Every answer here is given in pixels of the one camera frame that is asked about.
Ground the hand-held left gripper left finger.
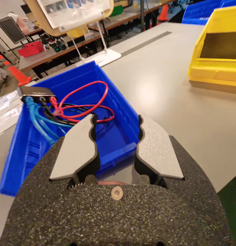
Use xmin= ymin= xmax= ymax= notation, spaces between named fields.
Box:
xmin=50 ymin=114 xmax=101 ymax=183

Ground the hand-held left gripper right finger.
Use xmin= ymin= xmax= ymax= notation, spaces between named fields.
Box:
xmin=134 ymin=115 xmax=184 ymax=182

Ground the blue plastic bin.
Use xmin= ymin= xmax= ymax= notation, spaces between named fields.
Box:
xmin=0 ymin=61 xmax=140 ymax=197

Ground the red ethernet cable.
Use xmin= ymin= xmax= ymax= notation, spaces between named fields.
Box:
xmin=50 ymin=81 xmax=115 ymax=123

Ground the black ethernet cable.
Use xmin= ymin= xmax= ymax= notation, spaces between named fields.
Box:
xmin=39 ymin=97 xmax=97 ymax=125

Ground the blue ethernet cable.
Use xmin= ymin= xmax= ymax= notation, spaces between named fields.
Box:
xmin=24 ymin=97 xmax=74 ymax=146

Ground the black ethernet switch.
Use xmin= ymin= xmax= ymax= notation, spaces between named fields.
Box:
xmin=17 ymin=86 xmax=57 ymax=103

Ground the laminated instruction sheet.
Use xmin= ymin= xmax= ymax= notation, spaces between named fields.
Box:
xmin=0 ymin=81 xmax=36 ymax=135

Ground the orange traffic cone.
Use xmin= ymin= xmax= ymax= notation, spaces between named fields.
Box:
xmin=157 ymin=4 xmax=169 ymax=22
xmin=8 ymin=65 xmax=32 ymax=86

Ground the green sweatshirt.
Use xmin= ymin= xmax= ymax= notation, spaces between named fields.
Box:
xmin=217 ymin=171 xmax=236 ymax=246

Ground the yellow plastic bin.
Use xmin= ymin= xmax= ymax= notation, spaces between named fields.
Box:
xmin=188 ymin=5 xmax=236 ymax=88

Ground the red plastic bin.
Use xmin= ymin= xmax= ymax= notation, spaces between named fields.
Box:
xmin=17 ymin=41 xmax=44 ymax=58

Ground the small yellow bin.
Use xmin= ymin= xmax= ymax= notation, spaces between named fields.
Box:
xmin=66 ymin=26 xmax=89 ymax=38

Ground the grey tablet screen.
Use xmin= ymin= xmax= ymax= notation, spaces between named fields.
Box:
xmin=0 ymin=16 xmax=27 ymax=44

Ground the wooden instruction board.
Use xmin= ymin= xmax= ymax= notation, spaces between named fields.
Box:
xmin=24 ymin=0 xmax=114 ymax=37

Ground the green plastic bin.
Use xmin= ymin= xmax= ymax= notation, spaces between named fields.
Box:
xmin=110 ymin=5 xmax=124 ymax=17

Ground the large blue storage bin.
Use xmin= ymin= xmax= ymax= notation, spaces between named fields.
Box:
xmin=182 ymin=0 xmax=236 ymax=25

